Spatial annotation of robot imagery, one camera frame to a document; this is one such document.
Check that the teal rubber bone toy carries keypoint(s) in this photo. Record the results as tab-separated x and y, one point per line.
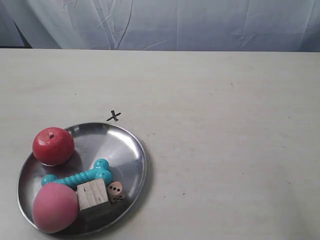
100	170

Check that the white backdrop cloth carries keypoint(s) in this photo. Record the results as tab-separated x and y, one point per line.
162	25

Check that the round steel plate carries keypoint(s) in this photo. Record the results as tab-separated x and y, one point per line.
93	140

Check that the wooden cube block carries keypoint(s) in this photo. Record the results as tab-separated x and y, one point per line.
91	194

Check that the red toy apple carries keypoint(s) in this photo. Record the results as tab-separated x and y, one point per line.
53	146

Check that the wooden die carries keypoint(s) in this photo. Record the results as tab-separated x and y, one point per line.
115	192

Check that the black X mark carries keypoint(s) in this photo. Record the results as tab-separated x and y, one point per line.
114	116

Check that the pink foam ball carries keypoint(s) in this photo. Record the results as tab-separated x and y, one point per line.
55	207

